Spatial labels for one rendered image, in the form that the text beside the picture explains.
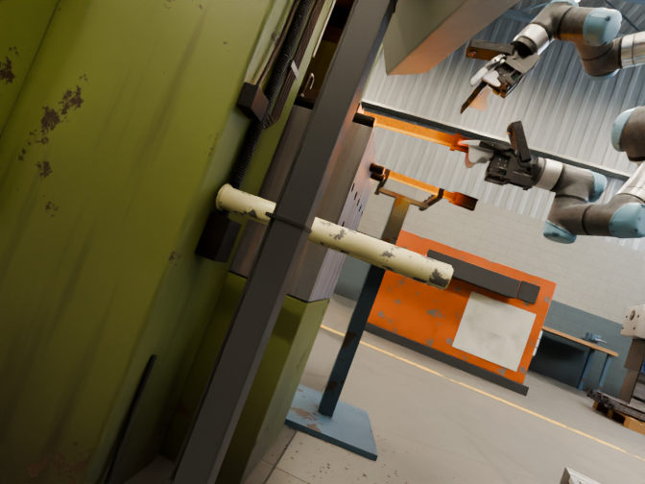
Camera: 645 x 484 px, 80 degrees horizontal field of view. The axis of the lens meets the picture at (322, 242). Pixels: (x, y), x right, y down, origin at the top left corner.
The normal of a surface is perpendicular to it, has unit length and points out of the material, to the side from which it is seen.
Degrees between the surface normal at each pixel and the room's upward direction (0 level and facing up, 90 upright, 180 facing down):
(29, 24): 90
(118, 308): 90
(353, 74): 90
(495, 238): 90
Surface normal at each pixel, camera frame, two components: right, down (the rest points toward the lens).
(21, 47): 0.92, 0.34
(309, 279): -0.17, -0.11
